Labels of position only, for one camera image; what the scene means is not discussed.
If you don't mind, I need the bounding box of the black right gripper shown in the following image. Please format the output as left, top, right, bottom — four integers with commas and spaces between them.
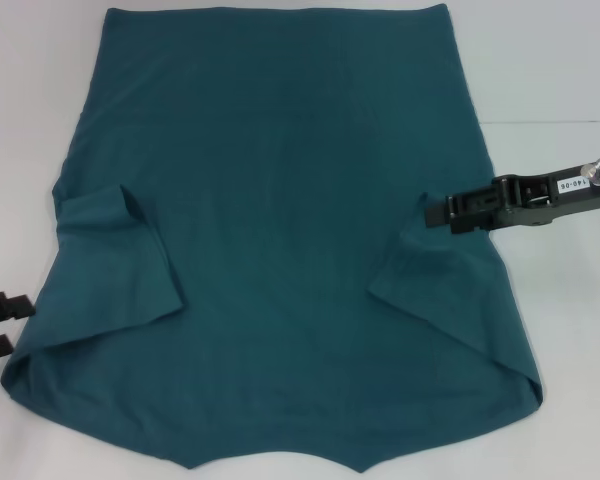
423, 155, 600, 236

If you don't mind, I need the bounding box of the teal blue shirt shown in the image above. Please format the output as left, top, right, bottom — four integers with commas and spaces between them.
0, 3, 546, 445

